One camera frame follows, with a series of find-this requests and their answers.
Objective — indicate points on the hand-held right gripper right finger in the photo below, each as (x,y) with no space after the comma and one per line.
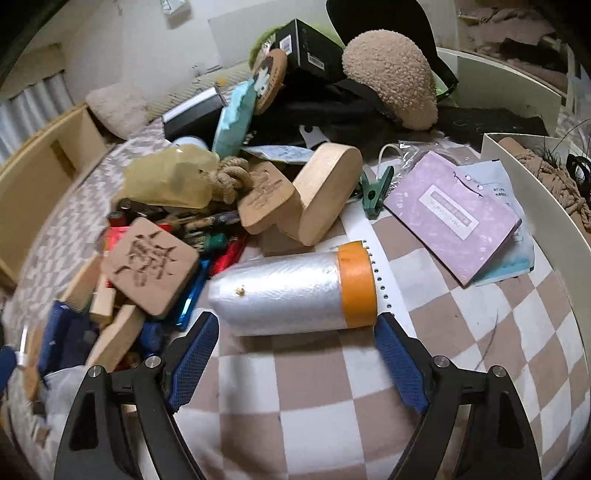
(399,369)

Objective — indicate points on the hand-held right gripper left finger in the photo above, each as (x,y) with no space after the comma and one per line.
(194,364)

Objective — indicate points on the clear bag roll orange band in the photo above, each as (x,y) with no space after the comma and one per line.
(286,295)

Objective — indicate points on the white container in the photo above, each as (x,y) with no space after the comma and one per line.
(521,198)

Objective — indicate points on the small wooden block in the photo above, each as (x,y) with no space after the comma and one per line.
(115,337)

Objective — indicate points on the checkered blanket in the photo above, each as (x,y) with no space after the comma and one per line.
(323,415)

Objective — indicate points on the square engraved wooden coaster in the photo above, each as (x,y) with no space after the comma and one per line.
(147,267)

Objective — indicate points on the light blue paper packet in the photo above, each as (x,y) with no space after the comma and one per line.
(503,267)

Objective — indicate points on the white perforated paper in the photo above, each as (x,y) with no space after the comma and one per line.
(355,226)

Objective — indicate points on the purple patterned booklet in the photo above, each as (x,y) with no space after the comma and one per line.
(452,217)

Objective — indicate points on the green clothespin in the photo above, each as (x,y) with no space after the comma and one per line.
(375,196)

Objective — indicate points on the engraved wooden tag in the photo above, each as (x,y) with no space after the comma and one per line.
(265,198)

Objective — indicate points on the yellow translucent case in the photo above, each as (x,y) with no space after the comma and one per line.
(171,177)

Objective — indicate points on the oval wooden block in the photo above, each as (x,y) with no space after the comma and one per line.
(323,194)

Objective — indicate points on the white label packet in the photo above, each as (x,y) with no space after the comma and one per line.
(286,154)

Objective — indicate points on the light blue wet wipes packet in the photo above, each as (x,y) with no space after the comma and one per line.
(233,124)

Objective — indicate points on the black box white lid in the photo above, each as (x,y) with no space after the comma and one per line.
(194,120)

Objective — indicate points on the wooden headboard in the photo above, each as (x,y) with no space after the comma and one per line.
(41,170)

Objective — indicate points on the beige fluffy pillow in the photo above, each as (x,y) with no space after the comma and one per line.
(117,110)

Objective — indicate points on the black cloth bag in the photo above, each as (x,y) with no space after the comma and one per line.
(323,110)

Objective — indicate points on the beige fleece hat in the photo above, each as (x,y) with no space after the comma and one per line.
(392,78)

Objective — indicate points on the round cartoon wooden coaster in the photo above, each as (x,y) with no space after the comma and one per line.
(270,83)

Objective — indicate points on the grey curtain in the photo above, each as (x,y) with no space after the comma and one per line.
(27,110)

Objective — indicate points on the white furniture panel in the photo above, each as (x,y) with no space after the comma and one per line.
(503,78)

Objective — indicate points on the black labelled box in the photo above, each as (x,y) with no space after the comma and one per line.
(314,50)

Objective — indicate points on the open wardrobe shelf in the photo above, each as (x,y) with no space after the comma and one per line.
(508,46)

